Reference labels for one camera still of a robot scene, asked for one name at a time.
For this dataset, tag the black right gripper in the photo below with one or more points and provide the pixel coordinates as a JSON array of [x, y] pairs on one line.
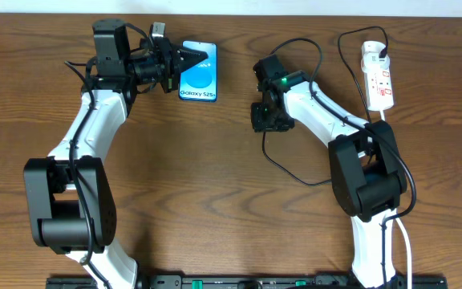
[[259, 125]]

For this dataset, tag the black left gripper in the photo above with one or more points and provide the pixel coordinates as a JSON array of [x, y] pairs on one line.
[[170, 60]]

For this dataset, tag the blue Samsung Galaxy smartphone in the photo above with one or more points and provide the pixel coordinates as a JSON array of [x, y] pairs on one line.
[[199, 83]]

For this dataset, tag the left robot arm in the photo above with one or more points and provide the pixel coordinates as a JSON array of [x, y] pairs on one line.
[[71, 207]]

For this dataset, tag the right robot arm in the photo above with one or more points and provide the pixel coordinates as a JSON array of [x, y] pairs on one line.
[[366, 175]]

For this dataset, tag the white USB charger plug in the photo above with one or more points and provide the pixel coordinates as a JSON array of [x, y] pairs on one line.
[[372, 61]]

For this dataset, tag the white power strip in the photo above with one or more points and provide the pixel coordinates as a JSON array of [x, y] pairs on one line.
[[380, 95]]

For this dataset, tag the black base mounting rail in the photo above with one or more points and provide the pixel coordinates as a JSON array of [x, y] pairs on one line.
[[318, 281]]

